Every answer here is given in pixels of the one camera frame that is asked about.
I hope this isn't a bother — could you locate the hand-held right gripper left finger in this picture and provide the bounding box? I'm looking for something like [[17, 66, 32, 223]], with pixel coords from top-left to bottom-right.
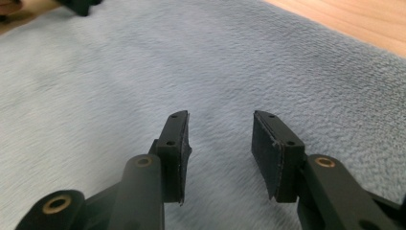
[[149, 109, 192, 205]]

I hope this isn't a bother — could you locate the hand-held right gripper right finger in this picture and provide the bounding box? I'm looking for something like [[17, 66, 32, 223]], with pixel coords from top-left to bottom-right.
[[251, 109, 307, 204]]

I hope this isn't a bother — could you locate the grey towel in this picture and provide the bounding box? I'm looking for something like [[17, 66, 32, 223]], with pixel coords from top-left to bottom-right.
[[0, 0, 406, 230]]

